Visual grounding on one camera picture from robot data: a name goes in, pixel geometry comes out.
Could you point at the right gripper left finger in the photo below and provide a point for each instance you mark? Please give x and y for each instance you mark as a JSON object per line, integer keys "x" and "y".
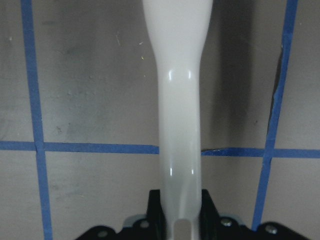
{"x": 155, "y": 216}

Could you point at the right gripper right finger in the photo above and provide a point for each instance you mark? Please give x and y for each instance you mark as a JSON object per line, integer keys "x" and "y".
{"x": 208, "y": 217}

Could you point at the beige hand brush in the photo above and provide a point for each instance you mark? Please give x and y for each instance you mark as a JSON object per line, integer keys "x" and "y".
{"x": 177, "y": 31}

